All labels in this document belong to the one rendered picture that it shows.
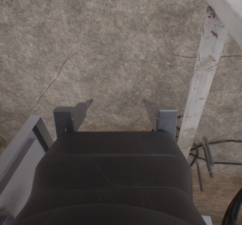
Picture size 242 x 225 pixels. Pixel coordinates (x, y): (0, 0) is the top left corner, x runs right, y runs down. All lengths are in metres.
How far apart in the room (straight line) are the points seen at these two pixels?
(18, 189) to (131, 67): 0.78
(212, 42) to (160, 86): 0.44
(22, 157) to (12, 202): 0.07
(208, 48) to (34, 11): 0.80
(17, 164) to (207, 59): 0.65
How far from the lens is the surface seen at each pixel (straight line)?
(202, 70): 0.73
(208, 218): 0.68
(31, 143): 0.35
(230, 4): 0.59
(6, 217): 0.33
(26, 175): 0.37
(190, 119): 0.89
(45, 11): 0.99
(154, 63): 0.96
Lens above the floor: 0.85
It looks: 49 degrees down
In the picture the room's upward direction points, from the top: 169 degrees counter-clockwise
